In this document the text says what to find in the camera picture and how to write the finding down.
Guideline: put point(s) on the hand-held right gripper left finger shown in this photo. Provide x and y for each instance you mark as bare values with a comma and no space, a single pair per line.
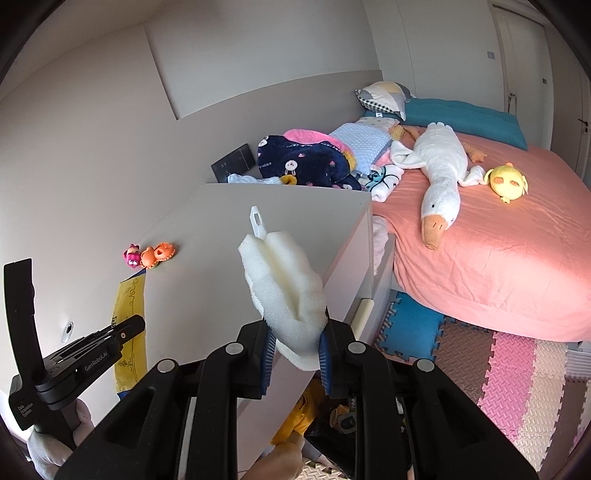
267,353

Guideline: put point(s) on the grey striped rug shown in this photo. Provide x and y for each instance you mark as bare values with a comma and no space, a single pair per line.
579,362

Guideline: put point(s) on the white goose plush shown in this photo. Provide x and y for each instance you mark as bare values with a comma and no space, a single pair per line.
441,175

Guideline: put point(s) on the beige cloth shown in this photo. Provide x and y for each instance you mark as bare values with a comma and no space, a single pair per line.
272,459

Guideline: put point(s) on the tan plush toy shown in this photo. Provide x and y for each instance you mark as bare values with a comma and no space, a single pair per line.
406,133

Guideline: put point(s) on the teal long pillow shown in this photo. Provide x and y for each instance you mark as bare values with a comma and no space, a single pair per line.
466,117

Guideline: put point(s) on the white crumpled cloth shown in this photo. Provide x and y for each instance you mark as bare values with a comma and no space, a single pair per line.
251,179

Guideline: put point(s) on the navy printed blanket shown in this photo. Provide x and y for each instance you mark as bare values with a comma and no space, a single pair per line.
304,159

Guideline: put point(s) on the black plastic bag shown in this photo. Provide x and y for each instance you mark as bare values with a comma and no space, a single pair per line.
328,445

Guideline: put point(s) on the white cartoon print cloth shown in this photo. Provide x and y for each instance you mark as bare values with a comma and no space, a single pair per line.
385,182

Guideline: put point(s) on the bed with pink sheet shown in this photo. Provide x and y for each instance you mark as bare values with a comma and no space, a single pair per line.
498,258

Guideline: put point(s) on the small printed pillow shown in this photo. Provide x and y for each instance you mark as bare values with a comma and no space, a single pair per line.
376,123

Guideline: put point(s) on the white wardrobe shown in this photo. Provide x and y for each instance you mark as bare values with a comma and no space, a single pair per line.
443,55

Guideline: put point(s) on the yellow printed bag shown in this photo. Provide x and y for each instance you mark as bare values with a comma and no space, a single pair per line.
131,304

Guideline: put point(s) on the foam puzzle floor mats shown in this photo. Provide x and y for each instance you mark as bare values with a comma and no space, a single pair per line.
508,369

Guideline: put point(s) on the small orange toy figure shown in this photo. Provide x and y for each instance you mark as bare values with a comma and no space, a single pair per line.
158,255

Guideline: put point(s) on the person's left hand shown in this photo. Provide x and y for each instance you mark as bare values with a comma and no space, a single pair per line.
48,450

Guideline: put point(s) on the patchwork pillow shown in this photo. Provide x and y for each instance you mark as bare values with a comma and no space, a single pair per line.
385,99

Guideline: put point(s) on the small pink red toy figure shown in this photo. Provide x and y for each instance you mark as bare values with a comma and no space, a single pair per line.
132,256

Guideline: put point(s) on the black wall switch panel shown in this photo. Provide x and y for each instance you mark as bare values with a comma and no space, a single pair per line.
233,164

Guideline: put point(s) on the white sponge brush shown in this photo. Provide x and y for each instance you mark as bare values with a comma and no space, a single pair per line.
281,286

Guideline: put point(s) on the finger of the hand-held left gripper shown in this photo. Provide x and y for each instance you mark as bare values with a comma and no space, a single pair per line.
127,328

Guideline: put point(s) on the yellow cartoon plush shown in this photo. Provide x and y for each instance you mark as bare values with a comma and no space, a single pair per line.
295,415

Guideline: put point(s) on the beige dresser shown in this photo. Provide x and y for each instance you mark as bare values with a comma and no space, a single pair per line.
221,258

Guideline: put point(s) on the hot pink cloth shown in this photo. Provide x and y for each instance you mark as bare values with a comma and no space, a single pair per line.
309,136

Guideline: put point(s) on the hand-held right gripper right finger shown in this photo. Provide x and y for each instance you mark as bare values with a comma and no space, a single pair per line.
325,360

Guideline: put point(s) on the yellow chick plush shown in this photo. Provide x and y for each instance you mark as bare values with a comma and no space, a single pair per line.
508,182

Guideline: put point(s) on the light blue fleece blanket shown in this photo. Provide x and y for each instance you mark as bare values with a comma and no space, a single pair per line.
362,143

